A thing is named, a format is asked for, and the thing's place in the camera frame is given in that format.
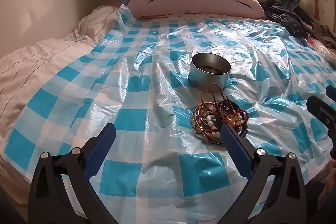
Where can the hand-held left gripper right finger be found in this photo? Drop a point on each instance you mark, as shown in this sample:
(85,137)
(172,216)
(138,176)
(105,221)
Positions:
(236,150)

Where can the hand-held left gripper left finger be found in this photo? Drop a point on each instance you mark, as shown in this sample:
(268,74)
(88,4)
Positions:
(101,146)

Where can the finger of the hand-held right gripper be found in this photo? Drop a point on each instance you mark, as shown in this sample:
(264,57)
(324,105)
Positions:
(332,91)
(321,111)

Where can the round metal tin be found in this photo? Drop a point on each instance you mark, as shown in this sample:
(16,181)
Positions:
(204,79)

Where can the blue white checked plastic sheet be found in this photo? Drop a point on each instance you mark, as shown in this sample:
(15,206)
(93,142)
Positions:
(131,108)

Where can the heap of clothes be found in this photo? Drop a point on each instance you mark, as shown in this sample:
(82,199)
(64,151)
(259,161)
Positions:
(323,35)

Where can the black jacket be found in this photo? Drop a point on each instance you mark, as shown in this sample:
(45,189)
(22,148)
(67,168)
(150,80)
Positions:
(286,19)

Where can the white striped quilt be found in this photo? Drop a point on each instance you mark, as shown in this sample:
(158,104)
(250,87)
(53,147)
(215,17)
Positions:
(39,61)

